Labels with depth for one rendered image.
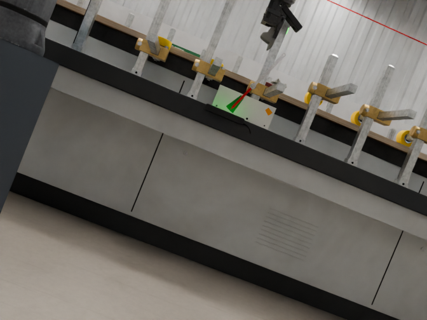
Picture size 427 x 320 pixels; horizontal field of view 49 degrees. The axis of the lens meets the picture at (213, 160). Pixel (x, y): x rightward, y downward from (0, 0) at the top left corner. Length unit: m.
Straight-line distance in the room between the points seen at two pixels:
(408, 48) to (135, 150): 8.48
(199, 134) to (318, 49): 7.76
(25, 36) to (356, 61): 8.74
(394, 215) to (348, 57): 7.70
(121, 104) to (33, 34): 0.67
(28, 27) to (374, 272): 1.89
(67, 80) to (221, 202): 0.88
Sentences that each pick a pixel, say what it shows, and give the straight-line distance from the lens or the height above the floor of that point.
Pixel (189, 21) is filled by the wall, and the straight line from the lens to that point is 9.50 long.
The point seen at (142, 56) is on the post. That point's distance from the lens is 2.01.
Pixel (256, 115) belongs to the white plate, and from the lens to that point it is 2.00.
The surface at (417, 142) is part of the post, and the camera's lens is 2.24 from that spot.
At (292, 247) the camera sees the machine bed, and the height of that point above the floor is 0.24.
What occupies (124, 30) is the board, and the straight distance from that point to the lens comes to 2.22.
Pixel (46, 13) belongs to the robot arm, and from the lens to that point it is 1.48.
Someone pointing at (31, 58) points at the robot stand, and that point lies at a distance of 1.40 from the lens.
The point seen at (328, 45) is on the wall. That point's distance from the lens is 9.72.
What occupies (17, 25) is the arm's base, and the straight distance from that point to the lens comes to 1.43.
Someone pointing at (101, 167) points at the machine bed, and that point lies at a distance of 2.23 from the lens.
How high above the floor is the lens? 0.55
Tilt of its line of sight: 2 degrees down
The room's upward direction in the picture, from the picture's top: 22 degrees clockwise
